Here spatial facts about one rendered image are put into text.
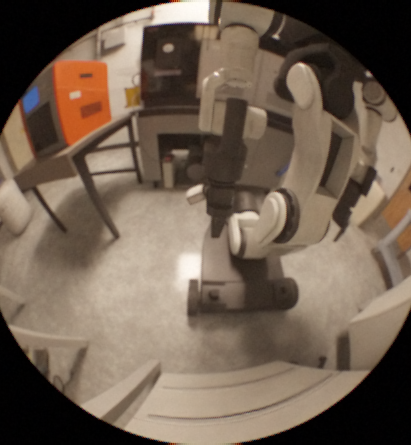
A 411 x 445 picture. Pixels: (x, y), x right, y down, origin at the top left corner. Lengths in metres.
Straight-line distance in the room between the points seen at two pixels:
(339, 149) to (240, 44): 0.30
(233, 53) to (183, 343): 1.03
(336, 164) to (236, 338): 0.86
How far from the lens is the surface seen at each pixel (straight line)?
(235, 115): 0.24
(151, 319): 0.87
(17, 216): 2.26
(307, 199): 0.32
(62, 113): 0.77
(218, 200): 0.30
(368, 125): 0.56
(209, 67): 1.12
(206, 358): 0.87
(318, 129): 0.29
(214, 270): 0.72
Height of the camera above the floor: 0.84
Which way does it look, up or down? 51 degrees down
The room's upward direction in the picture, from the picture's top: 8 degrees clockwise
